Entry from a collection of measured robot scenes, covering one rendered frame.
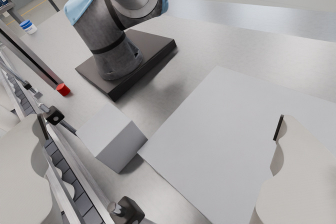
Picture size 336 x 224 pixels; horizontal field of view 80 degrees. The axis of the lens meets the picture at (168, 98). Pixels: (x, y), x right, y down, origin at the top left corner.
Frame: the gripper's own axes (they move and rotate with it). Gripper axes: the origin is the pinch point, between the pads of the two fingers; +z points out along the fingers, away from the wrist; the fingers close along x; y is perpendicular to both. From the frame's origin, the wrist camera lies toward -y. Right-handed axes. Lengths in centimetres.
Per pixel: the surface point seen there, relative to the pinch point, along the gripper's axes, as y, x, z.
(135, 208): 17.5, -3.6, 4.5
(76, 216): 20.9, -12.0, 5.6
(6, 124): 21, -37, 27
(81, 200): 28.8, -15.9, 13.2
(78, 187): 28.5, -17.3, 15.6
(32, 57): 15, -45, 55
